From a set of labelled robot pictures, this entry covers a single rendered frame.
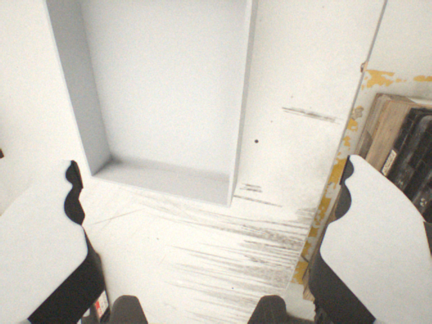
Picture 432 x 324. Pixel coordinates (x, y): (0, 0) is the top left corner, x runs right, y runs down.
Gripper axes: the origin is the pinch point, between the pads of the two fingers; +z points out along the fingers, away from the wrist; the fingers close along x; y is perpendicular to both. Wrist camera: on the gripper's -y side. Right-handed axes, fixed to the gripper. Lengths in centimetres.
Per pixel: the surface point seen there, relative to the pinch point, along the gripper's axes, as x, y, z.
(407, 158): 58, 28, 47
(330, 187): 53, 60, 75
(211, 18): 0.0, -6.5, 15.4
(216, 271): -0.4, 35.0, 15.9
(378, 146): 57, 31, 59
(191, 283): -5.9, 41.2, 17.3
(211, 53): -0.1, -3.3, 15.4
